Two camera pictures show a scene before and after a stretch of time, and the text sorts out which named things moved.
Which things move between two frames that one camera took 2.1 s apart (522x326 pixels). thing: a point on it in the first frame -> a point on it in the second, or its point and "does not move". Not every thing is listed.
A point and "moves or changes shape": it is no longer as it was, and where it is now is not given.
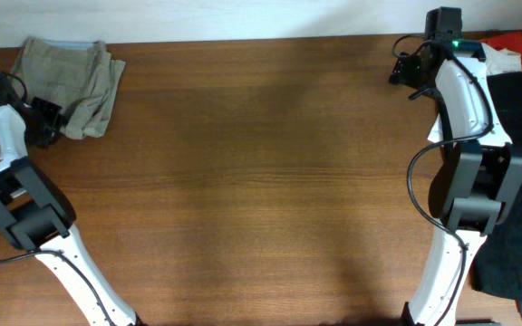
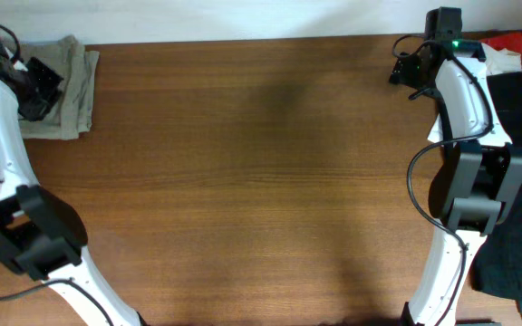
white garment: (501, 61) does not move
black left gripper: (55, 118) -> (53, 81)
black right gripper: (403, 72) does not move
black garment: (515, 259) does not move
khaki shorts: (82, 77) moves or changes shape
